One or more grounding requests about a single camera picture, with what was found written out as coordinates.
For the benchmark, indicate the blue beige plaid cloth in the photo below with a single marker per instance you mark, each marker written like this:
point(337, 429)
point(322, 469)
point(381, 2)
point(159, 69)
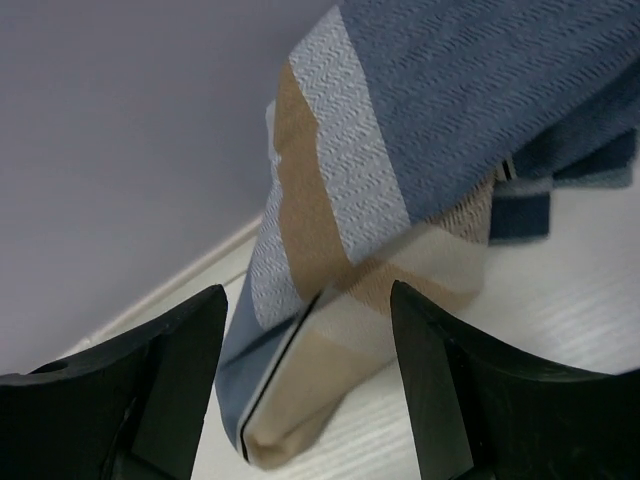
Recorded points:
point(406, 138)

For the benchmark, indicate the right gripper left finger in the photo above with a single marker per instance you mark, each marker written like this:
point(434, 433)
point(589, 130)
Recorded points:
point(131, 407)

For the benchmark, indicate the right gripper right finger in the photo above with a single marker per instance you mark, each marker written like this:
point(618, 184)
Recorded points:
point(480, 408)

